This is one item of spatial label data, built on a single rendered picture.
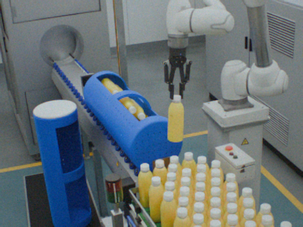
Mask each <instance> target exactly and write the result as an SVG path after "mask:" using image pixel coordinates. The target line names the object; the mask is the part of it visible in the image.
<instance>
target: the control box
mask: <svg viewBox="0 0 303 227"><path fill-rule="evenodd" d="M228 145H230V146H232V147H233V148H232V149H231V150H227V149H226V148H225V147H226V146H228ZM230 152H233V153H234V155H237V156H238V158H233V156H234V155H229V153H230ZM239 152H240V153H239ZM243 156H244V157H243ZM215 160H216V161H220V168H221V169H222V171H223V173H225V174H228V173H233V174H235V179H236V182H237V184H238V183H241V182H245V181H247V180H250V179H254V174H255V160H254V159H253V158H252V157H250V156H249V155H247V154H246V153H244V152H243V151H242V150H241V149H240V148H238V147H237V146H236V145H235V144H233V143H230V144H227V145H223V146H217V147H215Z"/></svg>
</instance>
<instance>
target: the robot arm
mask: <svg viewBox="0 0 303 227"><path fill-rule="evenodd" d="M242 1H243V3H244V5H245V6H246V8H247V15H248V21H249V29H250V33H251V40H252V48H253V55H254V63H253V64H252V66H251V69H250V68H247V65H246V64H245V63H244V62H243V61H240V60H232V61H228V62H227V63H226V64H225V66H224V67H223V69H222V72H221V92H222V100H218V103H219V104H220V105H221V106H222V108H223V109H224V111H225V112H228V111H232V110H239V109H246V108H253V104H252V103H251V102H250V101H248V95H254V96H277V95H280V94H282V93H283V92H285V91H286V90H287V86H288V76H287V74H286V73H285V72H284V71H283V70H280V68H279V67H278V65H277V63H276V62H275V61H274V60H272V51H271V43H270V37H269V26H268V19H267V13H266V4H265V3H266V2H267V0H242ZM203 2H204V3H205V5H206V6H207V7H206V8H203V9H194V8H191V5H190V2H189V0H170V1H169V3H168V10H167V29H168V46H170V47H169V58H168V60H167V61H165V62H162V64H163V66H164V82H165V83H167V84H169V87H168V90H169V92H170V98H171V99H174V84H173V80H174V73H175V70H176V68H177V67H179V71H180V78H181V82H180V83H179V96H181V99H183V91H185V84H186V83H187V82H189V79H190V66H191V64H192V61H190V60H188V59H187V57H186V53H187V48H186V47H187V46H188V33H192V32H193V33H198V34H202V35H223V34H228V33H230V32H231V30H232V29H233V26H234V18H233V15H231V14H230V13H229V12H228V11H226V7H225V6H224V5H223V4H222V3H221V2H220V1H219V0H203ZM185 62H186V74H184V67H183V66H184V64H185ZM169 63H170V64H171V71H170V76H169V69H168V65H169Z"/></svg>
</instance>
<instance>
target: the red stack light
mask: <svg viewBox="0 0 303 227"><path fill-rule="evenodd" d="M105 184H106V190H107V191H108V192H119V191H121V190H122V179H121V180H120V181H119V182H117V183H107V182H106V181H105Z"/></svg>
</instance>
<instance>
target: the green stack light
mask: <svg viewBox="0 0 303 227"><path fill-rule="evenodd" d="M106 193H107V201H108V202H109V203H120V202H122V201H123V188H122V190H121V191H119V192H108V191H106Z"/></svg>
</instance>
